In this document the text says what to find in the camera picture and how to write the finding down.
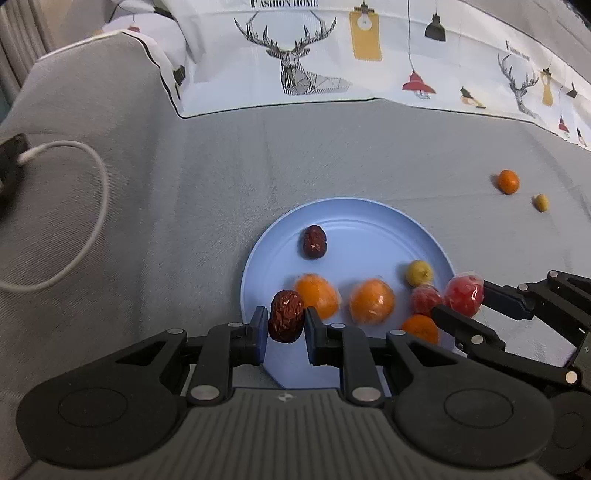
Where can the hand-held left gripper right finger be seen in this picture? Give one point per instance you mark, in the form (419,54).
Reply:
(310,337)

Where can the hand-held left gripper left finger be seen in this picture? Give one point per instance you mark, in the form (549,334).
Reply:
(262,337)

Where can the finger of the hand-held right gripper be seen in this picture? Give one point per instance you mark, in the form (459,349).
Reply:
(466,330)
(503,297)

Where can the dried red date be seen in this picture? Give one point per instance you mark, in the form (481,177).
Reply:
(286,316)
(315,242)

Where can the red fruit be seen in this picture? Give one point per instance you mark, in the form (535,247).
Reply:
(464,295)
(425,300)

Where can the plastic-wrapped orange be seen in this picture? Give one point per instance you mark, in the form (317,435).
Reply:
(372,301)
(321,293)

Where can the small bare orange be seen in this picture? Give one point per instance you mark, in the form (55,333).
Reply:
(421,328)
(509,181)

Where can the small yellow-green fruit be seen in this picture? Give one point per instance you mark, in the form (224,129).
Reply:
(419,272)
(541,202)

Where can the blue round plate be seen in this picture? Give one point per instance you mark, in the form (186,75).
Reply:
(364,235)

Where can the grey bed sheet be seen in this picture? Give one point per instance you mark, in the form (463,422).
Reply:
(184,184)

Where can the white deer-print cloth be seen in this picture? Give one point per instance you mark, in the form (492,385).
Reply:
(231,83)

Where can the black device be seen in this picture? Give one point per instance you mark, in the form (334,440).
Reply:
(7,184)

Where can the grey pleated curtain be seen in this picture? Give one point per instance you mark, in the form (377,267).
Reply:
(18,41)

